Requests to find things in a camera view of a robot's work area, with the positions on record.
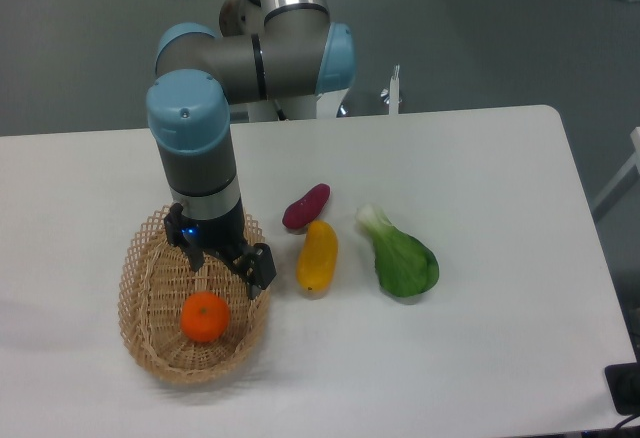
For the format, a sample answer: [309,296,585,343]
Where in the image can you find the purple sweet potato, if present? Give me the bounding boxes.
[282,183,331,230]

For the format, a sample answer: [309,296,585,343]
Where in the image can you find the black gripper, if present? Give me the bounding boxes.
[164,199,277,300]

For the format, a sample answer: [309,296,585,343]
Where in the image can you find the woven wicker basket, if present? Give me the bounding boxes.
[118,205,270,385]

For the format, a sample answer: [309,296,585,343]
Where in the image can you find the black device at table edge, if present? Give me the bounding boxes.
[604,362,639,415]

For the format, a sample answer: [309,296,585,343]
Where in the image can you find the orange fruit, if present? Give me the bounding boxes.
[180,291,231,343]

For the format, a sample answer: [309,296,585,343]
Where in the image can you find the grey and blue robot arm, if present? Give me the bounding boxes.
[146,0,356,298]

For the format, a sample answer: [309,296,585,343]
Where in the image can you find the yellow mango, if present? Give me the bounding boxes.
[296,220,339,293]

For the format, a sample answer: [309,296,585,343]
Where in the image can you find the green bok choy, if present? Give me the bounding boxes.
[355,204,440,298]

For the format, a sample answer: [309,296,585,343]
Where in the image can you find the white furniture leg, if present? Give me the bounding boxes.
[591,127,639,223]

